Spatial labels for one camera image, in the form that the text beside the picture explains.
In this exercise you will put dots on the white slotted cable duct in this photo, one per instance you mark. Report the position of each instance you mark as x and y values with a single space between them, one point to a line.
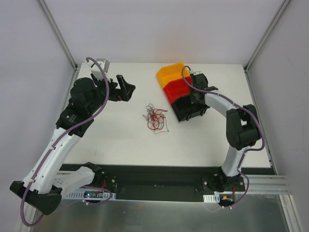
87 194
211 198

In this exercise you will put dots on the right aluminium frame post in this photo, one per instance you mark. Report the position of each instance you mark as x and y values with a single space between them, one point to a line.
272 25

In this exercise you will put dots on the left aluminium frame post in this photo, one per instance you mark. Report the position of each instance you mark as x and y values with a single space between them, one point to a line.
57 33

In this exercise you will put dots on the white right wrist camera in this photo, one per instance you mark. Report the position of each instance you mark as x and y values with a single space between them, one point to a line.
195 72

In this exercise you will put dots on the aluminium frame post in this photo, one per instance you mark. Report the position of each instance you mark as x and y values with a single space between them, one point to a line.
272 25
57 33

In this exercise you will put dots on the white slotted cable duct left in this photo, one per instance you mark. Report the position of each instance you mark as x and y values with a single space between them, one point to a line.
87 194

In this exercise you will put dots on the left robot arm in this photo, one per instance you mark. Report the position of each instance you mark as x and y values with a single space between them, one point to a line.
39 188

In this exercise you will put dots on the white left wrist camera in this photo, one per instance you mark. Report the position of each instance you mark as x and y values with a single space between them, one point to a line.
104 65

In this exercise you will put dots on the aluminium rail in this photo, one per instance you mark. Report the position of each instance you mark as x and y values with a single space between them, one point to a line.
269 185

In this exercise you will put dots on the black plastic bin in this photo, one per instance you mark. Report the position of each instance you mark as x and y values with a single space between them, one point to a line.
185 110

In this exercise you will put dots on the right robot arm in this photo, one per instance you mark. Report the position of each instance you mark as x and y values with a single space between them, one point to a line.
242 131

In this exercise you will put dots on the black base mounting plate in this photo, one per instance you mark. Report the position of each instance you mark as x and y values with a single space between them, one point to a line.
165 184

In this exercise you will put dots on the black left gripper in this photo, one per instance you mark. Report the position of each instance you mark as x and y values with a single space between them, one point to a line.
117 92

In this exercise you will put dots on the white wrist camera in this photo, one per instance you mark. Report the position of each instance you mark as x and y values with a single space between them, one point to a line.
195 72
104 65

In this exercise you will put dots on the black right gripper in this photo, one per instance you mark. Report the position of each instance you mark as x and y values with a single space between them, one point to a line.
196 97

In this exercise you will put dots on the white slotted cable duct right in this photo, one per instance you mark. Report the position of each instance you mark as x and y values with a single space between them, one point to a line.
211 198

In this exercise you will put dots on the yellow plastic bin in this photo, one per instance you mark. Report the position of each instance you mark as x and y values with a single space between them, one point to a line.
170 73

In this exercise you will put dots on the red plastic bin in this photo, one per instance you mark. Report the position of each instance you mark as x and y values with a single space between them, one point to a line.
176 89

